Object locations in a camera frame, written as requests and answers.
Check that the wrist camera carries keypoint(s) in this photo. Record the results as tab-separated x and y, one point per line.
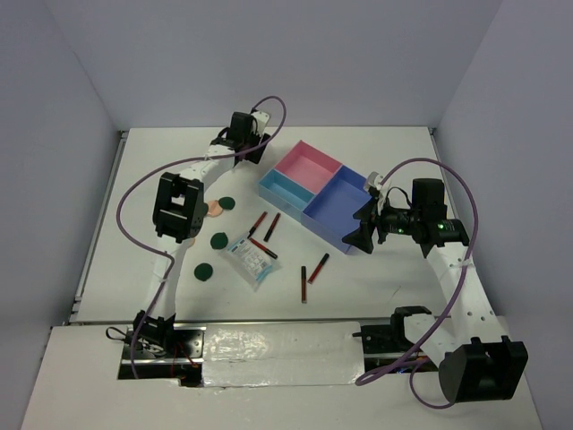
261	119
377	186

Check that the green round puff middle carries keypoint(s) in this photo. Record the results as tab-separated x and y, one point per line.
219	241

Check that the red lip gloss tube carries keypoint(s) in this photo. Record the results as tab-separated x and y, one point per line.
257	223

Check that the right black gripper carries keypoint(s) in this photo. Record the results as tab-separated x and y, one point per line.
362	237

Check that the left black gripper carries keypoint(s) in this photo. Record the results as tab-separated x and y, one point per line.
254	155

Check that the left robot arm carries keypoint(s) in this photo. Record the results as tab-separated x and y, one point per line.
178	214

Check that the green round puff top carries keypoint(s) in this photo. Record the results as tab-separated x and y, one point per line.
227	203

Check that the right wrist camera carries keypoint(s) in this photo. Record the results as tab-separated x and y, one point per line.
377	186

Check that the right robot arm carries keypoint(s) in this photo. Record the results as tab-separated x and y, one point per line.
476	359

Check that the silver foil tape panel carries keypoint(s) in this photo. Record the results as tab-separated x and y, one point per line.
282	354

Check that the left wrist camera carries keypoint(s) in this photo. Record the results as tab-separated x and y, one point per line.
261	119

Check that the dark red lip gloss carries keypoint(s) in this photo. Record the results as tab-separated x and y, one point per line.
272	227

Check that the green round puff bottom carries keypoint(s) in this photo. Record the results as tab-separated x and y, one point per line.
203	271

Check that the cotton pad pack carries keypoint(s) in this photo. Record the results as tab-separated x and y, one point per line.
250	262

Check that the metal mounting rail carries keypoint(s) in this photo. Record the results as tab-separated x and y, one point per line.
182	359

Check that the slanted red lip gloss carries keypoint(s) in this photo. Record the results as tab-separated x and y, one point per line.
318	268

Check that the green round puff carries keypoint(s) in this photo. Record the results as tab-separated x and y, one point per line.
203	271
227	203
219	241

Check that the long red lip gloss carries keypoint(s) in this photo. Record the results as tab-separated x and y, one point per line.
303	285

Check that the three-compartment organizer box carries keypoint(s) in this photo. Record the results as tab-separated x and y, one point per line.
319	192

